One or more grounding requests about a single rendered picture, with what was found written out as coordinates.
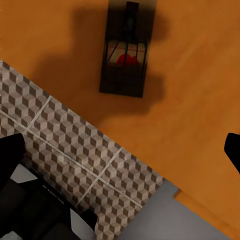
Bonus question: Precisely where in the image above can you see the mousetrap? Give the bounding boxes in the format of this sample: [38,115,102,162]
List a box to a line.
[99,0,157,98]

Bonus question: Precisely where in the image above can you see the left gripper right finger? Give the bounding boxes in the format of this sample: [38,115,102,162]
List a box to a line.
[224,133,240,173]

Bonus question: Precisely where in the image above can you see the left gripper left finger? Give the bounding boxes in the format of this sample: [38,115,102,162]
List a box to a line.
[0,133,26,192]

